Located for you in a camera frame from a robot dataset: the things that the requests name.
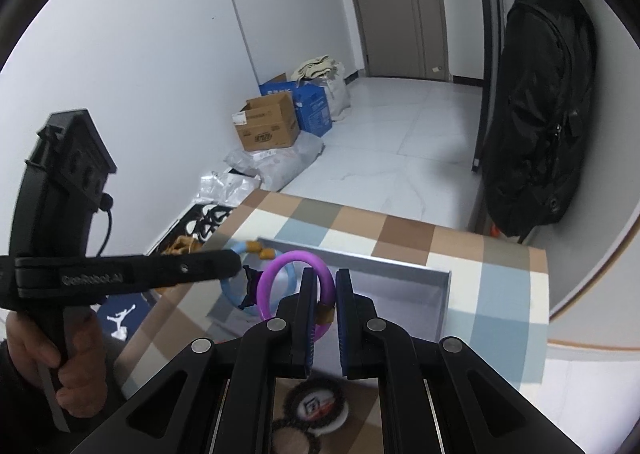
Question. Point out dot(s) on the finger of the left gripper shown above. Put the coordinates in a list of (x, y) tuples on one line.
[(208, 266)]

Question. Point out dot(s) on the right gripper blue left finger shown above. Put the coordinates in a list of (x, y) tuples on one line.
[(304, 326)]

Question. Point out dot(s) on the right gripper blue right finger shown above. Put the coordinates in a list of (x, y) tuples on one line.
[(347, 323)]

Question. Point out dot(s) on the person's left hand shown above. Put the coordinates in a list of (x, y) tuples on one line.
[(83, 391)]

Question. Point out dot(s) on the tan suede boots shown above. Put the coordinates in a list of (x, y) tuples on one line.
[(183, 245)]

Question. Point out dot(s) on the black white sneakers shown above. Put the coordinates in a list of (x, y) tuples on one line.
[(211, 217)]

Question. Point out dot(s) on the white plastic parcel bag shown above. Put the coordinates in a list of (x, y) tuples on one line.
[(225, 189)]

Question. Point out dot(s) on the blue jordan shoe box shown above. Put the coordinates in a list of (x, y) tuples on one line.
[(120, 316)]

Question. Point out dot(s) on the grey plastic parcel bag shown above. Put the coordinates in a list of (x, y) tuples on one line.
[(277, 167)]

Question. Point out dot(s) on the checkered tablecloth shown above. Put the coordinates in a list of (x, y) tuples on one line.
[(433, 281)]

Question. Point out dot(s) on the brown cardboard box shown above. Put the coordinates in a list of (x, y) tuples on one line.
[(267, 122)]

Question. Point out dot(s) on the blue cardboard box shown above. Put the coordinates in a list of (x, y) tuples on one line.
[(310, 103)]

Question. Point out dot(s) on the white bag with beige cloth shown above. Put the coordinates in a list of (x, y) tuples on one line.
[(326, 72)]

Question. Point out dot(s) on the large black bag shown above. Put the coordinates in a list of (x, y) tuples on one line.
[(537, 139)]

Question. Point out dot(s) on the grey door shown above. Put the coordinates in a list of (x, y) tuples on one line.
[(404, 38)]

